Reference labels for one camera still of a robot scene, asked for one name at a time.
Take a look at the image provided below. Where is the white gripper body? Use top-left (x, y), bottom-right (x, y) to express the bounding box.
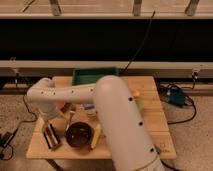
top-left (40, 107), bottom-right (65, 122)

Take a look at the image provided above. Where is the purple bowl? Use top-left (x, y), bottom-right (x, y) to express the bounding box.
top-left (65, 122), bottom-right (92, 148)

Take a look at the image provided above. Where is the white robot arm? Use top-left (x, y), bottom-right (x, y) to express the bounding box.
top-left (27, 75), bottom-right (165, 171)

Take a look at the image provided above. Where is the orange bowl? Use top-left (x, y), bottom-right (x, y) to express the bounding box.
top-left (56, 101), bottom-right (65, 109)

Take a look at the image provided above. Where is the green plastic tray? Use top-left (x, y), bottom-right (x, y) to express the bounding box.
top-left (72, 67), bottom-right (119, 85)

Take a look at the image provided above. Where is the black power adapter left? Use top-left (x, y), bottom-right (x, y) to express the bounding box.
top-left (0, 132), bottom-right (15, 148)

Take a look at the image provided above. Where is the orange carrot toy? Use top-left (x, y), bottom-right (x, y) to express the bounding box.
top-left (131, 89), bottom-right (140, 98)

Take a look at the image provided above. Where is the green apple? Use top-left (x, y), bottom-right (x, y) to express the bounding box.
top-left (135, 99), bottom-right (144, 110)

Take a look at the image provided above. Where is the black cable on left floor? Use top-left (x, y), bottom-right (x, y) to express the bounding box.
top-left (0, 71), bottom-right (39, 161)

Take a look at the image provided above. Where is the blue box with cables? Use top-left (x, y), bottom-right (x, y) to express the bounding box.
top-left (156, 83), bottom-right (198, 126)

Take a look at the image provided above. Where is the black hanging cable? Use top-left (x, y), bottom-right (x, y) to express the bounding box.
top-left (120, 10), bottom-right (157, 75)

